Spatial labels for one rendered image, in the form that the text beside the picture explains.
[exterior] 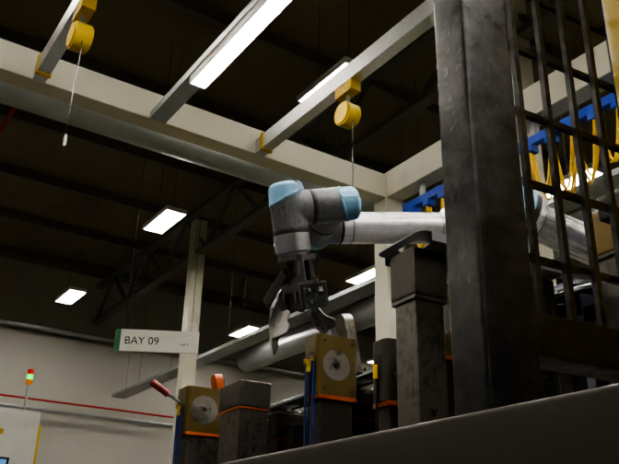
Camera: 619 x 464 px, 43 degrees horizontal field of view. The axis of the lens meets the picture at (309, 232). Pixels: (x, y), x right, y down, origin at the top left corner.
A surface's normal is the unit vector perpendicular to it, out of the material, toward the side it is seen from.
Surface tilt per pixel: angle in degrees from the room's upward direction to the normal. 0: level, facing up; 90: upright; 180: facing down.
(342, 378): 90
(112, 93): 90
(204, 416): 90
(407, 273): 90
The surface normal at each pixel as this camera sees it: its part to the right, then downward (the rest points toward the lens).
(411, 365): -0.87, -0.22
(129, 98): 0.55, -0.33
